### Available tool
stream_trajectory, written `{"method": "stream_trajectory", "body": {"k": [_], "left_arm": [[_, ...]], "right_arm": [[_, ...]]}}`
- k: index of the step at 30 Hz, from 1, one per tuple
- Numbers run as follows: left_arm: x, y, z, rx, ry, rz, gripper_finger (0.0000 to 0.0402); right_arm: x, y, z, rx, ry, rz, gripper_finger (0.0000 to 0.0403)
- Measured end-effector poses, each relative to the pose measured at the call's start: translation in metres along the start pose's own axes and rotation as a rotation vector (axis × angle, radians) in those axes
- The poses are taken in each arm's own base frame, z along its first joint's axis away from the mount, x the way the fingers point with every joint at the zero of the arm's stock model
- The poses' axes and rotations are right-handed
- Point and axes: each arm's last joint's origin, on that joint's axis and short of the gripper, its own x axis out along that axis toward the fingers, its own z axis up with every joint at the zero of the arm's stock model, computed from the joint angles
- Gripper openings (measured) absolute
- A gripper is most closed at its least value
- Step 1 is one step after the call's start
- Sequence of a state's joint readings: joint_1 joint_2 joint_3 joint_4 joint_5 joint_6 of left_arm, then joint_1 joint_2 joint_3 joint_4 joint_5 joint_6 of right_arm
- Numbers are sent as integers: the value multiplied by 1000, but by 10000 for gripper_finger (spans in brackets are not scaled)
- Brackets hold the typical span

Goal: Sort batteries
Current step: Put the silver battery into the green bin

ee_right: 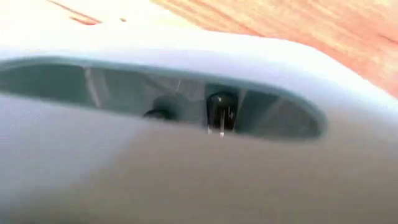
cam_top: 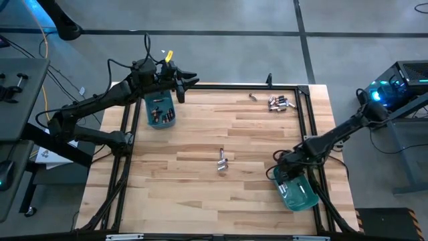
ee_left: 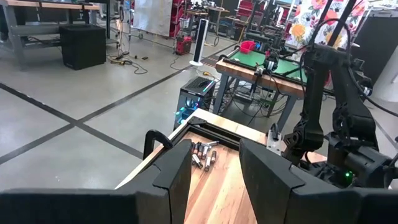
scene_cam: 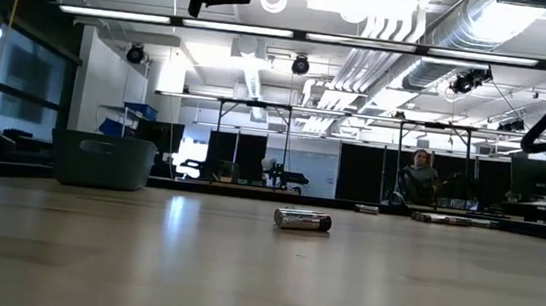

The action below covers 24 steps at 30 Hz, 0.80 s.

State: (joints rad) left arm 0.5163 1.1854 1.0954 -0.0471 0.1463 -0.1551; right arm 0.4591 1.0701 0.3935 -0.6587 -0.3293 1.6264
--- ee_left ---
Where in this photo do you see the white board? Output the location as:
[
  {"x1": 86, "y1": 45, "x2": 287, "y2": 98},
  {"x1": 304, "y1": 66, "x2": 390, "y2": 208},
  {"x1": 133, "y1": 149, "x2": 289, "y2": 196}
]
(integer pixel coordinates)
[{"x1": 132, "y1": 0, "x2": 174, "y2": 37}]

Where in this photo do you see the black partition panel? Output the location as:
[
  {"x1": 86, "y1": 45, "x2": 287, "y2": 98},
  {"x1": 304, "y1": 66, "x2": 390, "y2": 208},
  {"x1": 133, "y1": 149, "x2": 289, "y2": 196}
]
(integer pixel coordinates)
[{"x1": 354, "y1": 15, "x2": 398, "y2": 86}]

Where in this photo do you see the silver mounting plate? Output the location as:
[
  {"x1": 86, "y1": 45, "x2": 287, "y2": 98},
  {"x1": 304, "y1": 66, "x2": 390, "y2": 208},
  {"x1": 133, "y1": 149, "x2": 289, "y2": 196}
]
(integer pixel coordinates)
[{"x1": 266, "y1": 129, "x2": 283, "y2": 156}]

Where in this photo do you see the floral fabric screen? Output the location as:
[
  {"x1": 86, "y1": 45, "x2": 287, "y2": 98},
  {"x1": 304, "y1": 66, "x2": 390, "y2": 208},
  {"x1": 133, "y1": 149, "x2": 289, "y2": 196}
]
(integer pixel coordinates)
[{"x1": 285, "y1": 0, "x2": 371, "y2": 51}]

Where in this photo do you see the black table clamp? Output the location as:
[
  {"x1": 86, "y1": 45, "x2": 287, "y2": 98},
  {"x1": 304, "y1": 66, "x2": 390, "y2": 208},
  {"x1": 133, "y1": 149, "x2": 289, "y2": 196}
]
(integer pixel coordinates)
[{"x1": 142, "y1": 129, "x2": 174, "y2": 160}]

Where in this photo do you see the black computer tower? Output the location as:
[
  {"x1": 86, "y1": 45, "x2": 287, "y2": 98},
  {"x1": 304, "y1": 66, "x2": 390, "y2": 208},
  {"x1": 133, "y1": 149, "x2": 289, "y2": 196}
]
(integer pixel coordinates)
[{"x1": 173, "y1": 76, "x2": 218, "y2": 131}]

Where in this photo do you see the wooden workbench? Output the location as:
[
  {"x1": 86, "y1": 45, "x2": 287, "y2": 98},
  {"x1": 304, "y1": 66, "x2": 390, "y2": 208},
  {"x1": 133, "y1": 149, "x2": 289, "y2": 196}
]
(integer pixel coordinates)
[{"x1": 0, "y1": 0, "x2": 101, "y2": 71}]

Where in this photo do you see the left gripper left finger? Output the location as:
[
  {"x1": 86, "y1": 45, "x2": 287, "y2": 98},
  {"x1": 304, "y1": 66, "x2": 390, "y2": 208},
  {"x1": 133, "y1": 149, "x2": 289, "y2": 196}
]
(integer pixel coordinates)
[{"x1": 0, "y1": 139, "x2": 193, "y2": 224}]

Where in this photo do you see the black floor cable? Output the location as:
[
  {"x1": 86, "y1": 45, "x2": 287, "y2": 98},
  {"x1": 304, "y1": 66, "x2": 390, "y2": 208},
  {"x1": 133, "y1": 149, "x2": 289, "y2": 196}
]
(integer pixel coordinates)
[{"x1": 107, "y1": 54, "x2": 149, "y2": 75}]

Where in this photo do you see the grey-legged workbench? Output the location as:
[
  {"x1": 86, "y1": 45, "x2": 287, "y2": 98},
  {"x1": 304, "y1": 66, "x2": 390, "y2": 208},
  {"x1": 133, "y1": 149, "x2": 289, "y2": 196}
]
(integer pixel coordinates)
[{"x1": 214, "y1": 49, "x2": 315, "y2": 131}]

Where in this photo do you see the white tower fan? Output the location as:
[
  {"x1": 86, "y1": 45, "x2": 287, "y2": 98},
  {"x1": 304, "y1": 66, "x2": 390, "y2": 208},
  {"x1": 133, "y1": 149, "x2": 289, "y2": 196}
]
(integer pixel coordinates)
[{"x1": 188, "y1": 18, "x2": 210, "y2": 67}]

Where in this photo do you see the red plastic bin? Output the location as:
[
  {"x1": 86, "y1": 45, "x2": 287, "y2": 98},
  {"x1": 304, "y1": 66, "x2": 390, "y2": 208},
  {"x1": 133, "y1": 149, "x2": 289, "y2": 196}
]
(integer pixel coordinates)
[{"x1": 239, "y1": 40, "x2": 257, "y2": 55}]

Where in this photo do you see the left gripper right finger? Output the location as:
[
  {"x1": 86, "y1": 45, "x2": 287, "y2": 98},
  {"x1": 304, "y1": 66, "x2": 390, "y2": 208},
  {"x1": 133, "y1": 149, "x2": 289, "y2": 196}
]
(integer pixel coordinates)
[{"x1": 239, "y1": 139, "x2": 398, "y2": 224}]

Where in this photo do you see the black equipment box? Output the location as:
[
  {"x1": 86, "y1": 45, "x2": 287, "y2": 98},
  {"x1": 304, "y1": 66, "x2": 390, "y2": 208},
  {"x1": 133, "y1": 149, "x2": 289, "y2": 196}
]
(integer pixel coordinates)
[{"x1": 58, "y1": 24, "x2": 107, "y2": 71}]

